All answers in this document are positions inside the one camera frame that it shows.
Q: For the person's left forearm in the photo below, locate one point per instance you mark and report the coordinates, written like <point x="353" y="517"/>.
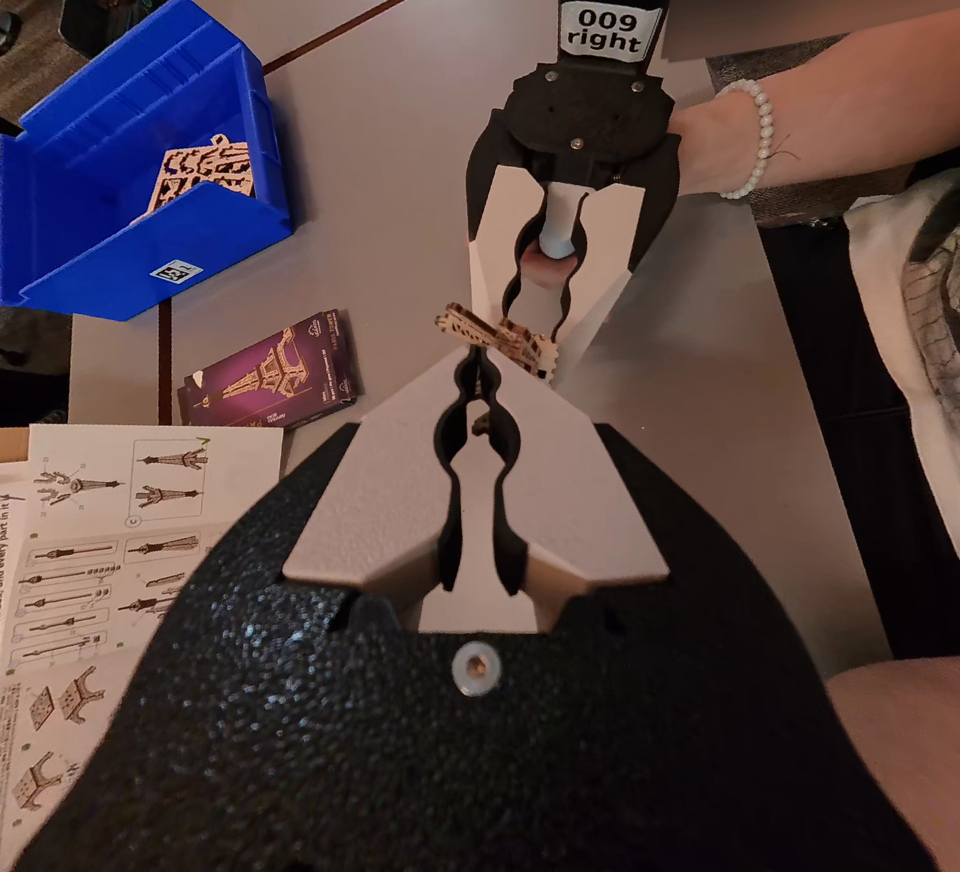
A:
<point x="900" y="774"/>

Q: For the wooden Eiffel tower model piece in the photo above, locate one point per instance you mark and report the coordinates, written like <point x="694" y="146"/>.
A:
<point x="529" y="350"/>

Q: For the white printed shirt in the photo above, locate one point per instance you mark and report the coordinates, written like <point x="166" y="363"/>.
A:
<point x="885" y="302"/>

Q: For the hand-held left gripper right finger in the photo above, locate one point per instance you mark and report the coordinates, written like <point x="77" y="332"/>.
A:
<point x="585" y="504"/>

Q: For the tower assembly leaflet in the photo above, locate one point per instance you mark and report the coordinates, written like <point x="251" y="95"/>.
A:
<point x="90" y="512"/>

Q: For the wooden puzzle sheet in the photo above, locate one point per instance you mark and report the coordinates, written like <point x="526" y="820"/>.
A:
<point x="202" y="166"/>

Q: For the purple tower kit box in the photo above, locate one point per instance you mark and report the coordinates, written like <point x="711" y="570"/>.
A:
<point x="262" y="377"/>

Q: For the person's right forearm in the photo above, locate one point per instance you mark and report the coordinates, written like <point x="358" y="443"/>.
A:
<point x="862" y="106"/>

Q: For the blue plastic bin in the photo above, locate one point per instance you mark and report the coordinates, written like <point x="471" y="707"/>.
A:
<point x="90" y="264"/>

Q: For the person's dark clothing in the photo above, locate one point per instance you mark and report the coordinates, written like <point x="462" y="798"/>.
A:
<point x="825" y="437"/>

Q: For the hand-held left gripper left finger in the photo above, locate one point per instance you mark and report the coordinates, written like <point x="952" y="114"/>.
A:
<point x="360" y="504"/>

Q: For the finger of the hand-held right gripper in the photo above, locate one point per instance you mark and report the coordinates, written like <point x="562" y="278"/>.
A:
<point x="499" y="226"/>
<point x="611" y="241"/>

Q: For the grey desk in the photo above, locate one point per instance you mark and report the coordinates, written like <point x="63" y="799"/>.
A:
<point x="390" y="211"/>

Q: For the wooden tower leg piece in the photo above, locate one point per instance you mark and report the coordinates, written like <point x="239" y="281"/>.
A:
<point x="461" y="324"/>

